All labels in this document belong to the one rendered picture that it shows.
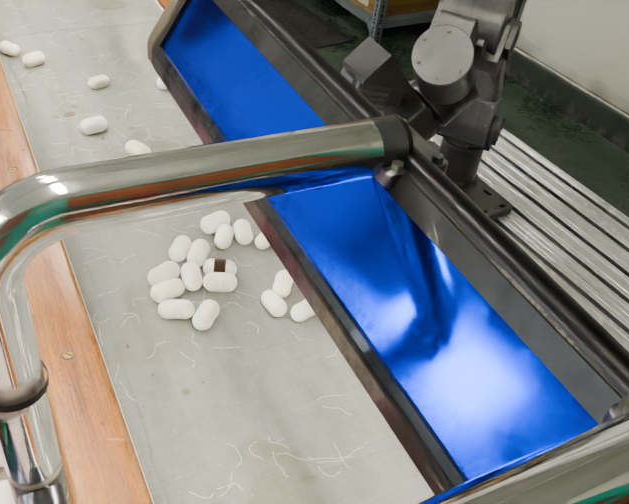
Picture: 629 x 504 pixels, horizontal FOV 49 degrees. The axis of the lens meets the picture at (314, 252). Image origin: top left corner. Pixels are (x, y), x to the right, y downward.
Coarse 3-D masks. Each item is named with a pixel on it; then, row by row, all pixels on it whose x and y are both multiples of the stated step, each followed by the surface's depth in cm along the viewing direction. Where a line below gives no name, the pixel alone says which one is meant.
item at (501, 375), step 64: (192, 0) 42; (256, 0) 38; (192, 64) 40; (256, 64) 36; (320, 64) 32; (256, 128) 35; (320, 192) 30; (384, 192) 28; (448, 192) 26; (320, 256) 29; (384, 256) 27; (448, 256) 25; (512, 256) 23; (320, 320) 29; (384, 320) 26; (448, 320) 24; (512, 320) 22; (576, 320) 21; (384, 384) 25; (448, 384) 24; (512, 384) 22; (576, 384) 20; (448, 448) 23; (512, 448) 22
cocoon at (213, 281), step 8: (216, 272) 73; (224, 272) 73; (208, 280) 72; (216, 280) 72; (224, 280) 72; (232, 280) 72; (208, 288) 72; (216, 288) 72; (224, 288) 72; (232, 288) 72
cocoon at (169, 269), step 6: (162, 264) 72; (168, 264) 72; (174, 264) 73; (150, 270) 72; (156, 270) 72; (162, 270) 72; (168, 270) 72; (174, 270) 72; (150, 276) 71; (156, 276) 71; (162, 276) 71; (168, 276) 72; (174, 276) 73; (150, 282) 71; (156, 282) 71
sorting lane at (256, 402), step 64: (0, 0) 122; (64, 0) 125; (128, 0) 128; (64, 64) 107; (128, 64) 109; (64, 128) 94; (128, 128) 95; (192, 128) 97; (128, 256) 76; (256, 256) 78; (128, 320) 69; (256, 320) 71; (128, 384) 63; (192, 384) 64; (256, 384) 65; (320, 384) 65; (192, 448) 59; (256, 448) 59; (320, 448) 60; (384, 448) 61
